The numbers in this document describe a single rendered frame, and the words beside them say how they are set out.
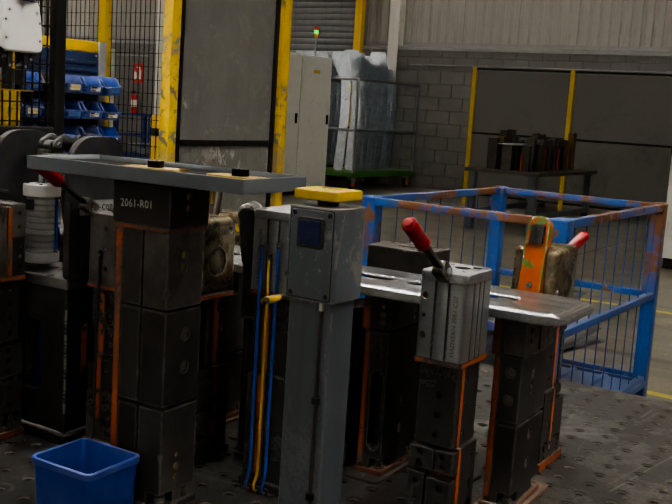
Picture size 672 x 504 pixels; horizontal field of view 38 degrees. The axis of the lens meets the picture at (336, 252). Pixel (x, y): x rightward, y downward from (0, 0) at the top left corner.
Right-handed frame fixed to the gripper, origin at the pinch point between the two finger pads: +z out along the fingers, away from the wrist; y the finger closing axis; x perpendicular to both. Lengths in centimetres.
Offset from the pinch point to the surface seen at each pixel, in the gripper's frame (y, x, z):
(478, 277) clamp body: -17, -108, 22
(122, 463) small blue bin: -43, -72, 49
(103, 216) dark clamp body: -24, -49, 20
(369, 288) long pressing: -9, -88, 28
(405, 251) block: 13, -82, 25
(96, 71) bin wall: 205, 184, -9
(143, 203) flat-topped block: -37, -69, 16
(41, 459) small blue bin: -49, -64, 49
